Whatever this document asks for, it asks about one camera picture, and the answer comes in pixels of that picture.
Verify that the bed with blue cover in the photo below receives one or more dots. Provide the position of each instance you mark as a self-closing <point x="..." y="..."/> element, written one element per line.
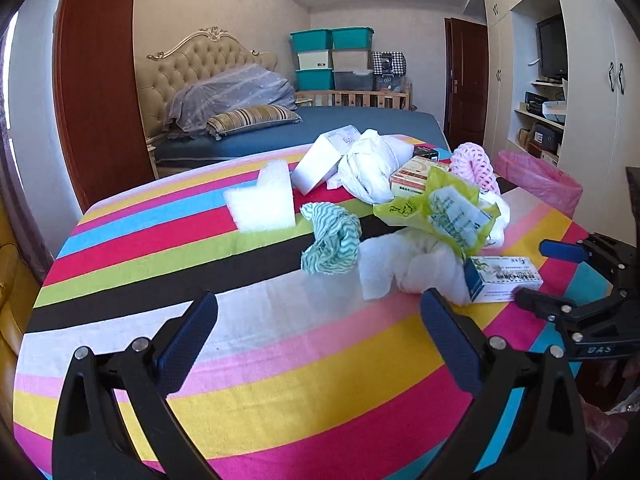
<point x="300" y="127"/>

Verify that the patterned cream medicine box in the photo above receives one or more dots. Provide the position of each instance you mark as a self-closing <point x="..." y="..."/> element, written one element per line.
<point x="414" y="174"/>

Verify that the beige tufted headboard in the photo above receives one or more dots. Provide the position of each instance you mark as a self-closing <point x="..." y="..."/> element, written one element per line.
<point x="200" y="65"/>

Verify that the white printed flat box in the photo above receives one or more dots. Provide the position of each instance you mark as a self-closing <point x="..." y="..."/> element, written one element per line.
<point x="345" y="136"/>

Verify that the yellow chair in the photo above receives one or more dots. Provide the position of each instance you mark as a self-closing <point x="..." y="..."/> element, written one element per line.
<point x="17" y="285"/>

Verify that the black office device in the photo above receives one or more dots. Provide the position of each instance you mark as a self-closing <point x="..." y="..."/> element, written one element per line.
<point x="534" y="101"/>

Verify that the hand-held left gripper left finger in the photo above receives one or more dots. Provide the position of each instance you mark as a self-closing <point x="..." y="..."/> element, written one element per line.
<point x="192" y="332"/>

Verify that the large brown wooden panel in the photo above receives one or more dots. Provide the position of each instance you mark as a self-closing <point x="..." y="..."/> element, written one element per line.
<point x="100" y="85"/>

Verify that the striped pillow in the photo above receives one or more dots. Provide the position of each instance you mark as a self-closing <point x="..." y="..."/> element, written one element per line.
<point x="255" y="119"/>

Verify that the white printer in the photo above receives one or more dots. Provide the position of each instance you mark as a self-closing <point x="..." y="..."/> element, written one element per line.
<point x="556" y="111"/>

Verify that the wooden crib rail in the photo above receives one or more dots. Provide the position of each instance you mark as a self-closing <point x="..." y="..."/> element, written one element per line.
<point x="350" y="99"/>

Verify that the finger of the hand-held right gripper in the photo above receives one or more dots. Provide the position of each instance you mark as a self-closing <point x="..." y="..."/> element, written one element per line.
<point x="547" y="305"/>
<point x="560" y="251"/>

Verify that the yellow-green plastic bag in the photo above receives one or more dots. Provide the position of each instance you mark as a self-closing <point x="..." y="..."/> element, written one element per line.
<point x="417" y="210"/>

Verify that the white built-in wardrobe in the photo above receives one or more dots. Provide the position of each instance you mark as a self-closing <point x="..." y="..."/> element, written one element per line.
<point x="605" y="110"/>

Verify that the white foam block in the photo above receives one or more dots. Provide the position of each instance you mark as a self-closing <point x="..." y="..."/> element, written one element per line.
<point x="317" y="165"/>

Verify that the white paper towel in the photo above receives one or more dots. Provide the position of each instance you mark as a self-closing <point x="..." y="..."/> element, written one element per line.
<point x="380" y="270"/>

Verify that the person's patterned clothing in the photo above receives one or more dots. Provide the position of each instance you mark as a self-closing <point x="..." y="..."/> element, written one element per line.
<point x="607" y="430"/>

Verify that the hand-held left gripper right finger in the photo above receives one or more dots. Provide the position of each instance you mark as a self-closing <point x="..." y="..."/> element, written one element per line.
<point x="447" y="340"/>

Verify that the dark storage bag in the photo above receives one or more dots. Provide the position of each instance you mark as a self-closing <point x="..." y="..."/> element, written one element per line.
<point x="390" y="83"/>

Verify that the pink foam net sleeve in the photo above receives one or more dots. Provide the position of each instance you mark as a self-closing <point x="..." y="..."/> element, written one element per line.
<point x="472" y="165"/>

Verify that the white crumpled tissue wad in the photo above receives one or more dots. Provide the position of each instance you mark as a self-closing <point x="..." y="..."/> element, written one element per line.
<point x="435" y="270"/>

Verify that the teal striped cloth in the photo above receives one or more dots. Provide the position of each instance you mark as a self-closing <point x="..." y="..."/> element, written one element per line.
<point x="330" y="240"/>

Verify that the white storage box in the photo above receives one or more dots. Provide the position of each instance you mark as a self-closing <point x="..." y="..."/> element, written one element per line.
<point x="315" y="60"/>

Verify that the beige storage box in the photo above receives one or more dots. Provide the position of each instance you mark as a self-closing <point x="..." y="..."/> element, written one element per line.
<point x="352" y="60"/>

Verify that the white plastic bag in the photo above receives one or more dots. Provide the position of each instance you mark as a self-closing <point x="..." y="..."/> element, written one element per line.
<point x="372" y="170"/>

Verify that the blue and white medicine box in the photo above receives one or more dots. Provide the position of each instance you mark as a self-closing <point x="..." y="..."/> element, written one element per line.
<point x="502" y="272"/>

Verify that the small white crumpled bag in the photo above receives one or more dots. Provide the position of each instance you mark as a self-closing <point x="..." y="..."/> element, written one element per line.
<point x="501" y="217"/>

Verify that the clear grey storage box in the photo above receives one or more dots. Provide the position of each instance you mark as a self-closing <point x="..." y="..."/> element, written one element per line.
<point x="354" y="81"/>

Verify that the trash bin with pink bag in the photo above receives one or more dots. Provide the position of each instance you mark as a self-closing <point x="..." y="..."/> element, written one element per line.
<point x="542" y="185"/>

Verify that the grey-blue duvet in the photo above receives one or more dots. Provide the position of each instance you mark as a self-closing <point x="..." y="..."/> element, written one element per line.
<point x="235" y="90"/>

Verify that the brown room door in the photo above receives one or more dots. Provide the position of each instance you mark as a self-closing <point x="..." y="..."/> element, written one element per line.
<point x="467" y="80"/>

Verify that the teal storage box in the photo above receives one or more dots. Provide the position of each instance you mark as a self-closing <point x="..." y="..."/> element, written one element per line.
<point x="315" y="80"/>
<point x="352" y="38"/>
<point x="312" y="41"/>

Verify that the white textured foam sheet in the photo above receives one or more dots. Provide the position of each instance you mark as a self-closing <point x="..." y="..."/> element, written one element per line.
<point x="260" y="205"/>

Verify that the black safe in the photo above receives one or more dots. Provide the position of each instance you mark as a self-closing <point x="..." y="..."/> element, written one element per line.
<point x="546" y="136"/>

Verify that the black television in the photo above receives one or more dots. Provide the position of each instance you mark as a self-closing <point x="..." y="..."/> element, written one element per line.
<point x="552" y="47"/>

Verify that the colourful striped tablecloth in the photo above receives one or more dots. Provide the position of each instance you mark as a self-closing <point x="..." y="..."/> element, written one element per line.
<point x="310" y="390"/>

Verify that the black product box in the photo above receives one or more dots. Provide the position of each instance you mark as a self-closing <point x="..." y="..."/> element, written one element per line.
<point x="426" y="153"/>

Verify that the black white checkered bag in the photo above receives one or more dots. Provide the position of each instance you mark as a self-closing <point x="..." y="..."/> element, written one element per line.
<point x="389" y="62"/>

